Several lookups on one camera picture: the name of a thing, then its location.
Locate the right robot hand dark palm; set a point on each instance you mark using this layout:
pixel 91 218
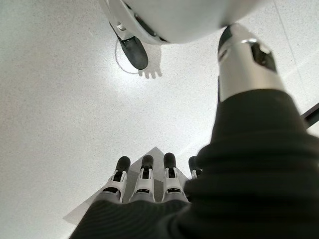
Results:
pixel 239 189

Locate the dark furniture edge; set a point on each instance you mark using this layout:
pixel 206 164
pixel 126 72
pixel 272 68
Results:
pixel 312 115

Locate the black robot foot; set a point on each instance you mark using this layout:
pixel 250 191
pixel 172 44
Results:
pixel 135 53

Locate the white robot body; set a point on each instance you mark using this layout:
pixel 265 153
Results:
pixel 179 17

